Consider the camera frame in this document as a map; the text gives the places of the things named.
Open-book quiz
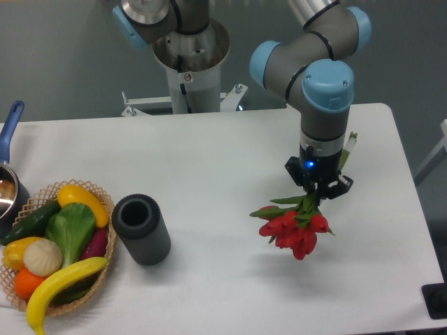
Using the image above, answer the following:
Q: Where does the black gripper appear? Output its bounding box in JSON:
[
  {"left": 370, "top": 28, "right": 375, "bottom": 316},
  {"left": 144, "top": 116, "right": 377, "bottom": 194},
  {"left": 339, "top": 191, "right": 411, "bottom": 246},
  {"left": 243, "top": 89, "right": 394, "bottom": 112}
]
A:
[{"left": 285, "top": 146, "right": 353, "bottom": 200}]

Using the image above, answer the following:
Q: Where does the red tulip bouquet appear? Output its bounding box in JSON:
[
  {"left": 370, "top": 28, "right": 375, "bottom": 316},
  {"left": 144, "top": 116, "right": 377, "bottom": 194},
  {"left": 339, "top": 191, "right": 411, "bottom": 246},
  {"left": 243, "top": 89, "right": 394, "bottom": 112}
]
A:
[{"left": 249, "top": 131, "right": 358, "bottom": 261}]

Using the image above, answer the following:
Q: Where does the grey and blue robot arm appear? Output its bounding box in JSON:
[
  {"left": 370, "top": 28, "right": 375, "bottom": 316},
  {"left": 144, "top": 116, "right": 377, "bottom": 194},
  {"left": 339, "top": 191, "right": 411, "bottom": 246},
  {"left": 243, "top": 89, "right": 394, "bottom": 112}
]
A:
[{"left": 112, "top": 1, "right": 372, "bottom": 199}]

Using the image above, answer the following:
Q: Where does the dark grey ribbed vase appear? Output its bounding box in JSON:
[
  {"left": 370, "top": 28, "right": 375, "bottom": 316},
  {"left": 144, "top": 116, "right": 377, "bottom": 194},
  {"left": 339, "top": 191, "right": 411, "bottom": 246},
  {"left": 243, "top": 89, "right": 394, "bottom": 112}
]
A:
[{"left": 112, "top": 194, "right": 171, "bottom": 265}]

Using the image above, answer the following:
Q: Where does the black box at table edge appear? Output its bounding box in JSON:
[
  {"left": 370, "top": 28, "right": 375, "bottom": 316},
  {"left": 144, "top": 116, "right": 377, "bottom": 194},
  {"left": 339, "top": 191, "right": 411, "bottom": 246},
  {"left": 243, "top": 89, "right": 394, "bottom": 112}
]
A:
[{"left": 421, "top": 283, "right": 446, "bottom": 320}]

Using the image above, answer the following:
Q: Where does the purple eggplant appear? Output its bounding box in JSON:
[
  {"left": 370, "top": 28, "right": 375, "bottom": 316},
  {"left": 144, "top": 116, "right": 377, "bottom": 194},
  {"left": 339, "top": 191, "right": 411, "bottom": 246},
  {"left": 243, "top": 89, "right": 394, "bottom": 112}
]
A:
[{"left": 79, "top": 228, "right": 108, "bottom": 260}]

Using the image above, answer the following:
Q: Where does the yellow squash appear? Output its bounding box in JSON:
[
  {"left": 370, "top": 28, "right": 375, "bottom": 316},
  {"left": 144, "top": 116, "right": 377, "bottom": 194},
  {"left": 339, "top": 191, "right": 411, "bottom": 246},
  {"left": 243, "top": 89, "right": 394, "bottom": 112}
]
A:
[{"left": 57, "top": 184, "right": 110, "bottom": 228}]

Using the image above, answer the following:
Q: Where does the green lettuce leaf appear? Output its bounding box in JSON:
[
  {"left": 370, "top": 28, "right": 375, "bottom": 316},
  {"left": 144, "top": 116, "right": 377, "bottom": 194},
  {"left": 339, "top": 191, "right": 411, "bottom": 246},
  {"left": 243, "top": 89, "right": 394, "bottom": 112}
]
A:
[{"left": 45, "top": 203, "right": 96, "bottom": 268}]

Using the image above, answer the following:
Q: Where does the yellow banana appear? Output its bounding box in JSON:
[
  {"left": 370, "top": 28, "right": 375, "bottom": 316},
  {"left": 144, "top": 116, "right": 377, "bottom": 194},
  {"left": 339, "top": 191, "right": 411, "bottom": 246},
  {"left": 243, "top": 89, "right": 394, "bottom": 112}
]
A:
[{"left": 27, "top": 257, "right": 108, "bottom": 335}]

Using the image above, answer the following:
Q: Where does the woven wicker basket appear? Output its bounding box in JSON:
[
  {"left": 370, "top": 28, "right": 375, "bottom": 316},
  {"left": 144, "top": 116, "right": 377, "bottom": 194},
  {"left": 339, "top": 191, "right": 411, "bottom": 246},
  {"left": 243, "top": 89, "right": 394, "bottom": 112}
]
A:
[{"left": 1, "top": 179, "right": 114, "bottom": 317}]

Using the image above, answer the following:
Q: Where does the white steamed bun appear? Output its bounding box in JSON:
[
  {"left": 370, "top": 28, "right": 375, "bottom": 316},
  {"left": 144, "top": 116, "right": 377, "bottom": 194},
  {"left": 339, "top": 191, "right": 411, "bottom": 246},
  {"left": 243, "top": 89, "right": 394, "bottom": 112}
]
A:
[{"left": 23, "top": 239, "right": 63, "bottom": 277}]

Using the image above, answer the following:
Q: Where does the green cucumber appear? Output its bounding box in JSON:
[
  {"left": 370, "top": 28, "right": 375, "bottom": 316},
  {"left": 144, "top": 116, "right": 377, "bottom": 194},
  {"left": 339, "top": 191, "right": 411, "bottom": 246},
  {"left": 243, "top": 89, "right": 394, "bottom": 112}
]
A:
[{"left": 1, "top": 201, "right": 61, "bottom": 246}]

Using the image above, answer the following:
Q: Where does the orange fruit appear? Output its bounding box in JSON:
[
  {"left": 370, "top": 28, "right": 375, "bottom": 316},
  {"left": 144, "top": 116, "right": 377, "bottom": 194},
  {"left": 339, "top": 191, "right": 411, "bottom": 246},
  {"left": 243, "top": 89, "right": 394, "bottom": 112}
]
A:
[{"left": 14, "top": 267, "right": 46, "bottom": 300}]

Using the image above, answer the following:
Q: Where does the yellow bell pepper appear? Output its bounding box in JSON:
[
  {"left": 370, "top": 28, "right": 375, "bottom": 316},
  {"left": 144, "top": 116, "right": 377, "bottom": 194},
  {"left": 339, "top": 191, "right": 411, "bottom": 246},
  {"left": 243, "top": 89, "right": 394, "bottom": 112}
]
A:
[{"left": 2, "top": 237, "right": 43, "bottom": 271}]

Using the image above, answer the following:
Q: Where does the white metal base bracket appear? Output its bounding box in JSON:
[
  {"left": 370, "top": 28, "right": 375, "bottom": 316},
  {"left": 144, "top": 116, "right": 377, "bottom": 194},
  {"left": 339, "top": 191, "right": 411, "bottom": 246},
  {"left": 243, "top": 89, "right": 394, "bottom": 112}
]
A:
[{"left": 121, "top": 83, "right": 249, "bottom": 117}]

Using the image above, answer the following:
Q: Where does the white frame at right edge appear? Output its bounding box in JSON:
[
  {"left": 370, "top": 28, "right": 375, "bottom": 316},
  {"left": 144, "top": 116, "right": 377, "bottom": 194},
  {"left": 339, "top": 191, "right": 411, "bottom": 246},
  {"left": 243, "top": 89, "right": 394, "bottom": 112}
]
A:
[{"left": 413, "top": 119, "right": 446, "bottom": 187}]

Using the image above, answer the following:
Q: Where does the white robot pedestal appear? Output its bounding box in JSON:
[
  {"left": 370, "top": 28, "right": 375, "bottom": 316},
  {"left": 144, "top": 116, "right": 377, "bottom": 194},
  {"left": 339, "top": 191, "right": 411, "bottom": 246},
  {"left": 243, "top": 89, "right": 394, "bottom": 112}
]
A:
[{"left": 152, "top": 18, "right": 230, "bottom": 114}]

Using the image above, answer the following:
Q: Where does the blue handled saucepan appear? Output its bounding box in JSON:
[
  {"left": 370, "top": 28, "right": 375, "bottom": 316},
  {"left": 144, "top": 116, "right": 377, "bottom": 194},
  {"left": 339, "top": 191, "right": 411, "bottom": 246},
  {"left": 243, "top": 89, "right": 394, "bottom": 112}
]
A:
[{"left": 1, "top": 100, "right": 29, "bottom": 238}]

